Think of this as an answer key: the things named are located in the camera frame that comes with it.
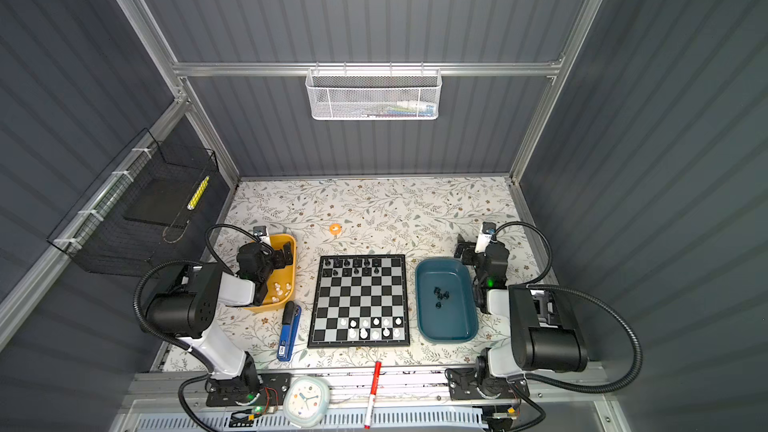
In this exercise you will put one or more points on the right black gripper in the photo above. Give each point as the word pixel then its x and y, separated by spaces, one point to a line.
pixel 471 253

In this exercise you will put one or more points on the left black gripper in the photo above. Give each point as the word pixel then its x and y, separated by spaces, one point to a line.
pixel 280 255

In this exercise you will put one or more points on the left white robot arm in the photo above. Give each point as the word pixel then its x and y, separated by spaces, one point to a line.
pixel 176 302

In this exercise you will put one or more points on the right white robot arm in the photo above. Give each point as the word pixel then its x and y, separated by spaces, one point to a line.
pixel 545 334

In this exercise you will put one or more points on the yellow plastic tray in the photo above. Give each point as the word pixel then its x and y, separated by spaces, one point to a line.
pixel 281 285

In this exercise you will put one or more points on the teal plastic tray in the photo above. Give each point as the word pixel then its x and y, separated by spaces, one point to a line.
pixel 446 311

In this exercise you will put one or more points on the blue stapler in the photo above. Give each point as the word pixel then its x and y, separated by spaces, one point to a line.
pixel 289 331

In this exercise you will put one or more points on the black white chessboard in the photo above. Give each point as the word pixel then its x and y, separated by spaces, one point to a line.
pixel 360 301

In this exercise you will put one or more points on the small white clock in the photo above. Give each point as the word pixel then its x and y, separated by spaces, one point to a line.
pixel 306 402

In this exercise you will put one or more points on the red white marker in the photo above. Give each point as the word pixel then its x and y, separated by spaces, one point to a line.
pixel 368 418

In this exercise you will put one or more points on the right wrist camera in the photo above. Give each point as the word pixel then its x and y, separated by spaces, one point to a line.
pixel 485 237

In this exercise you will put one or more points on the black wire basket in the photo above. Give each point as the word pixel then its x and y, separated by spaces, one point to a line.
pixel 139 217

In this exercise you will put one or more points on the white wire basket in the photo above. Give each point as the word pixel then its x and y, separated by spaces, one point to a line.
pixel 384 94

